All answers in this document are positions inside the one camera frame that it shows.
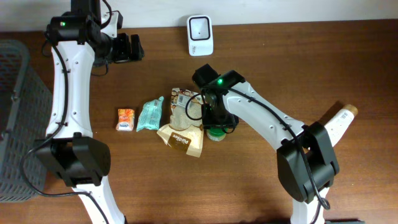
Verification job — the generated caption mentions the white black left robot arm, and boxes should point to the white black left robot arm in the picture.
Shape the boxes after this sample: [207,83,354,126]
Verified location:
[32,1,144,223]

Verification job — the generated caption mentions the white cream tube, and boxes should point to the white cream tube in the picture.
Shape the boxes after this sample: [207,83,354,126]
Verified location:
[325,105,358,147]

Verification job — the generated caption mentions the white barcode scanner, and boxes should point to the white barcode scanner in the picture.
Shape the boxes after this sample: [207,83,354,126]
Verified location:
[187,15,214,57]

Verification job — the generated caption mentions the brown breadcrumb bag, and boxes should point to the brown breadcrumb bag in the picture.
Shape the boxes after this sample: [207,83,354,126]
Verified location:
[157,88,204,157]

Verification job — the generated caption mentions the teal tissue packet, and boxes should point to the teal tissue packet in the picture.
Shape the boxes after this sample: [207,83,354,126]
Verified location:
[136,96,164,132]

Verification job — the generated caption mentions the green lid spice jar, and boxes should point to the green lid spice jar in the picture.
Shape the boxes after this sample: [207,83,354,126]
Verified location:
[206,128,226,142]

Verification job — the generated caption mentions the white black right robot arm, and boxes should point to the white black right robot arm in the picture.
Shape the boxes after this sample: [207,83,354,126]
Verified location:
[192,64,340,223]

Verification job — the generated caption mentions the grey plastic mesh basket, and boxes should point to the grey plastic mesh basket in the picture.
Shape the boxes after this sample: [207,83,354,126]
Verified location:
[1,40,52,203]

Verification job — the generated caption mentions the small orange white packet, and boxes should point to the small orange white packet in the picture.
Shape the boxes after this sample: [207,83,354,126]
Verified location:
[116,109,135,131]

